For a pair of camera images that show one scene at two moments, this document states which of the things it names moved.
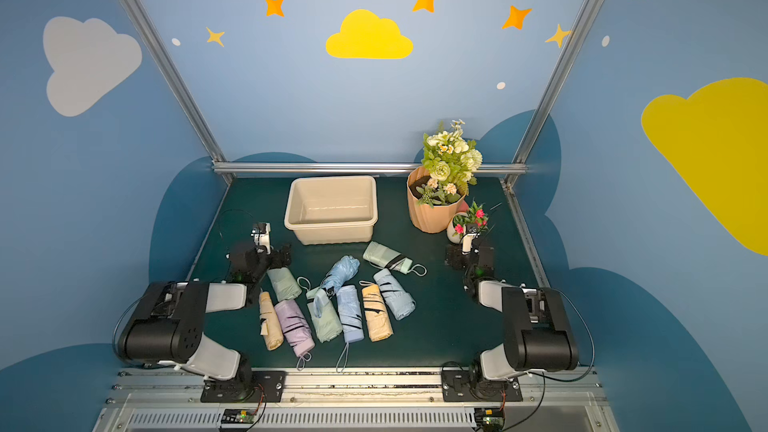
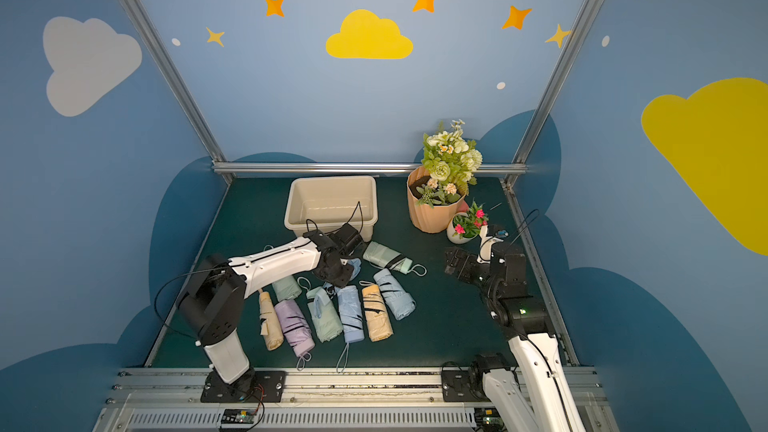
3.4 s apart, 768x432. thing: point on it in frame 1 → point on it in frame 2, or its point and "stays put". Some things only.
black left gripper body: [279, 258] → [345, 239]
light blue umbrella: [346, 267] stays put
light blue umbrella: [395, 295] stays put
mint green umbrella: [323, 314] stays put
